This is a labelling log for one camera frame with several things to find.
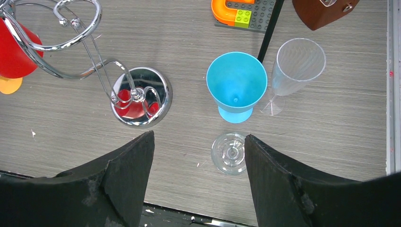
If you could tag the clear champagne flute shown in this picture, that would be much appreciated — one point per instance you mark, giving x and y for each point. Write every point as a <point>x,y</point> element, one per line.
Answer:
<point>298,62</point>

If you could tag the small clear glass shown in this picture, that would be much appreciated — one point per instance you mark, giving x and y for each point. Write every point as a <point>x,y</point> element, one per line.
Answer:
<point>227,153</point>

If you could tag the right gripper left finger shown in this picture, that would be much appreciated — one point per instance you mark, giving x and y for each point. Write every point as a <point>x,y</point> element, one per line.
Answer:
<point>108,191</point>

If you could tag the green lego brick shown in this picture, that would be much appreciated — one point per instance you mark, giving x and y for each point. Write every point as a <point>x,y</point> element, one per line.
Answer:
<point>243,18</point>

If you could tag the black music stand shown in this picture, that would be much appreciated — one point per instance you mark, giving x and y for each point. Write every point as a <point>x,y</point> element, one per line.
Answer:
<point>270,29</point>

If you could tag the grey lego baseplate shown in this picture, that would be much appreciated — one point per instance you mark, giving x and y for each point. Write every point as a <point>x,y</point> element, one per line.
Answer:
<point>261,13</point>

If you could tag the blue wine glass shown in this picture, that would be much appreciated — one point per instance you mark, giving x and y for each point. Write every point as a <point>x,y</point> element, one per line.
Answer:
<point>237,81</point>

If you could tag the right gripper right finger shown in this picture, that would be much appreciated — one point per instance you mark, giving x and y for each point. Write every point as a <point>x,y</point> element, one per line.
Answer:
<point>289,193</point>

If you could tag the brown wooden metronome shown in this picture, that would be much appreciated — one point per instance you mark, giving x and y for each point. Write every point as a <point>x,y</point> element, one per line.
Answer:
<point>318,13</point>

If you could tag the yellow wine glass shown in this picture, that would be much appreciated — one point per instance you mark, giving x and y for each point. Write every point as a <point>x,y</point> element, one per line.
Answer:
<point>9,86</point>

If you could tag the red wine glass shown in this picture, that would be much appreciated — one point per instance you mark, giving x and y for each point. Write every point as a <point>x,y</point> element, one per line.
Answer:
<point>14,63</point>

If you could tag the chrome wine glass rack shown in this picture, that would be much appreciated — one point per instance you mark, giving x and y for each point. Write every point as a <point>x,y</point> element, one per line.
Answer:
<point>139,97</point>

